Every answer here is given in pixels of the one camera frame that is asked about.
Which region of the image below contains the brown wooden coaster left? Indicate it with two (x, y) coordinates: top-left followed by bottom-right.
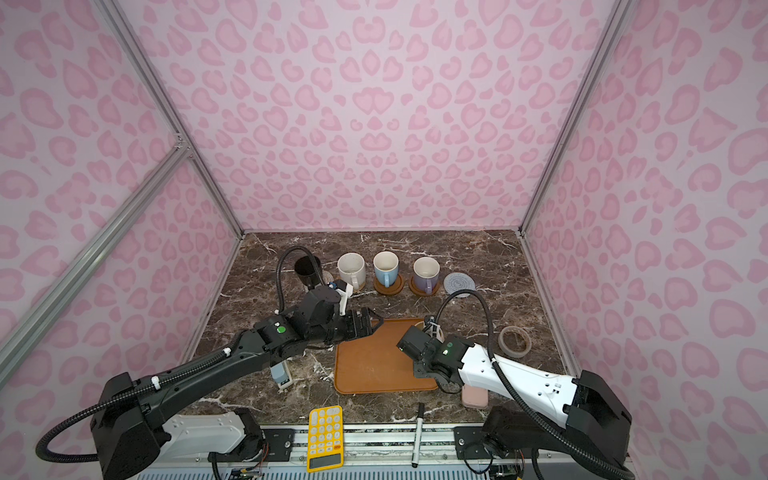
(374, 275), (405, 296)

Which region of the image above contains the blue grey stapler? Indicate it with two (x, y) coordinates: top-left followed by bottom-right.
(270, 361), (294, 391)

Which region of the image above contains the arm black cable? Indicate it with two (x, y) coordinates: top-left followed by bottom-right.
(34, 245), (325, 464)
(433, 289), (634, 480)

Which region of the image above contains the brown wooden coaster right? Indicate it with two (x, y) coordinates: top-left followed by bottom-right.
(408, 278), (441, 297)

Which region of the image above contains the black cup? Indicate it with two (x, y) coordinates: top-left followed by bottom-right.
(294, 255), (324, 290)

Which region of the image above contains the white tape roll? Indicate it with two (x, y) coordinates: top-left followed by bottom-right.
(497, 325), (533, 359)

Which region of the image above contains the brown wooden coaster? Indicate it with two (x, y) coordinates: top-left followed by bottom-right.
(374, 275), (405, 296)
(408, 278), (441, 297)

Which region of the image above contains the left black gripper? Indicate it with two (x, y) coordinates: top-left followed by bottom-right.
(310, 304), (387, 346)

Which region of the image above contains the lilac mug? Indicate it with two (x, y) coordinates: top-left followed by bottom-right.
(413, 256), (440, 291)

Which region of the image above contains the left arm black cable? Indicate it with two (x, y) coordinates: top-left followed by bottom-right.
(34, 245), (325, 464)

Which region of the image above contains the pink case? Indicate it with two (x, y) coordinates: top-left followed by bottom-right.
(461, 385), (489, 410)

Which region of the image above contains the black marker pen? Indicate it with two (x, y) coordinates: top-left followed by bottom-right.
(411, 402), (426, 469)

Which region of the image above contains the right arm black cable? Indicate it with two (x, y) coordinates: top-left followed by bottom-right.
(433, 289), (634, 480)

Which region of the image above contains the grey woven coaster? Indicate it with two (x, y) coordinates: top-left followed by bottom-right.
(444, 272), (476, 298)

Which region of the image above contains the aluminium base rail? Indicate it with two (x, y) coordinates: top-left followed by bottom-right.
(135, 423), (597, 479)

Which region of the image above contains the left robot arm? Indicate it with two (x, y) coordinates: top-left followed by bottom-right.
(90, 307), (383, 479)

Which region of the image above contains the white speckled mug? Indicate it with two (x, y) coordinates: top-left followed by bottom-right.
(337, 252), (366, 292)

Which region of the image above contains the yellow calculator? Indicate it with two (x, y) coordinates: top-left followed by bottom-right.
(306, 405), (344, 473)

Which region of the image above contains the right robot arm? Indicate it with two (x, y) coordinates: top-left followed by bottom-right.
(397, 327), (635, 479)

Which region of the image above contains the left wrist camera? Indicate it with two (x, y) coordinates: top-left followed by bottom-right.
(308, 279), (354, 317)

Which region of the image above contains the blue mug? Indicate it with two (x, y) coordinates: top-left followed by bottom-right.
(373, 251), (399, 289)

